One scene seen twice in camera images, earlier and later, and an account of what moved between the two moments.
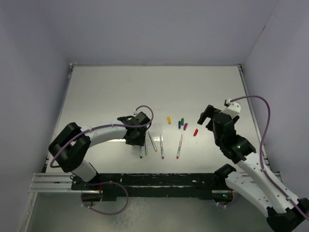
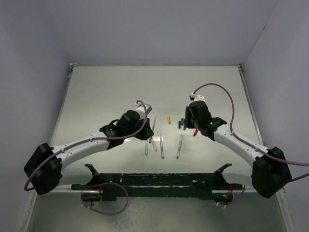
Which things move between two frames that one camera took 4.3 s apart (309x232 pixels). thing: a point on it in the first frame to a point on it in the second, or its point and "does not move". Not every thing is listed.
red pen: [178, 152] does not move
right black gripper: [209, 111] to [188, 114]
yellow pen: [155, 148] does not move
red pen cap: [195, 132] does not move
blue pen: [141, 149] to [152, 129]
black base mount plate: [113, 186] does not move
